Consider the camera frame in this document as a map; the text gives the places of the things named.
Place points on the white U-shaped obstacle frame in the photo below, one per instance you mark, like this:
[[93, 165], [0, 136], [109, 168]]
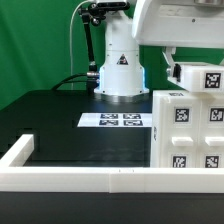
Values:
[[16, 176]]

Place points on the white cabinet body box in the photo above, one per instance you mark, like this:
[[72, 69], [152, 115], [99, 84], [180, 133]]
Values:
[[158, 115]]

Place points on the white cabinet top block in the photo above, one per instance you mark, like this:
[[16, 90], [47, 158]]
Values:
[[197, 77]]

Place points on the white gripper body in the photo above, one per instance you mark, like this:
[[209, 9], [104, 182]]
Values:
[[179, 23]]

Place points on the white base marker plate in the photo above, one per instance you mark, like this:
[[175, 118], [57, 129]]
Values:
[[119, 120]]

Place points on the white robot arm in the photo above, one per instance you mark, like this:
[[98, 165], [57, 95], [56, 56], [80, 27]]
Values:
[[121, 75]]

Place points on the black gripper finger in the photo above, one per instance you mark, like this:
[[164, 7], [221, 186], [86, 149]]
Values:
[[171, 63]]

